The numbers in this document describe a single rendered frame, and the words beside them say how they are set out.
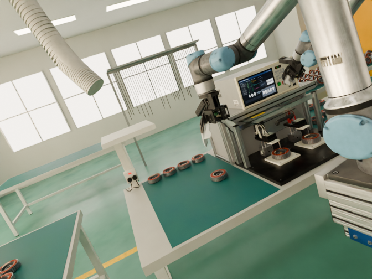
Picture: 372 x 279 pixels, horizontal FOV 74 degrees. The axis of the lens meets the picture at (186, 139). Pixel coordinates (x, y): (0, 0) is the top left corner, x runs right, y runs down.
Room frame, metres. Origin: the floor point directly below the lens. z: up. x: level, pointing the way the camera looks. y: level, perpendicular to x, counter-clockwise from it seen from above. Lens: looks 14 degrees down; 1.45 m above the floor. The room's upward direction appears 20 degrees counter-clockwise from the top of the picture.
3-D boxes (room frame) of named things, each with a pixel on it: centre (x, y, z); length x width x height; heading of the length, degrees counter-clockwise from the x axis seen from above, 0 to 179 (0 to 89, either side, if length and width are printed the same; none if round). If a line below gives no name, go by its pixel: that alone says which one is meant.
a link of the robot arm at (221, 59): (0.88, -0.20, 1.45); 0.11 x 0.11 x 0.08; 31
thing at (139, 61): (4.98, 0.06, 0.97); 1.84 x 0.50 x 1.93; 104
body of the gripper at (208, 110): (0.95, -0.14, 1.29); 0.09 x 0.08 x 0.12; 23
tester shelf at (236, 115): (1.75, -0.56, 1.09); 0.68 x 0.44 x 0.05; 104
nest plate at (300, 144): (1.47, -0.75, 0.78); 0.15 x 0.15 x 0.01; 14
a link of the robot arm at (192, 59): (0.96, -0.14, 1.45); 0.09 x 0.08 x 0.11; 31
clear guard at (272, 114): (1.41, -0.49, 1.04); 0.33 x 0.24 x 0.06; 14
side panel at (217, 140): (1.75, -0.22, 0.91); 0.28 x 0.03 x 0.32; 14
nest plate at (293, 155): (1.41, -0.52, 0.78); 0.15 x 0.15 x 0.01; 14
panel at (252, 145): (1.69, -0.57, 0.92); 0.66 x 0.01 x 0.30; 104
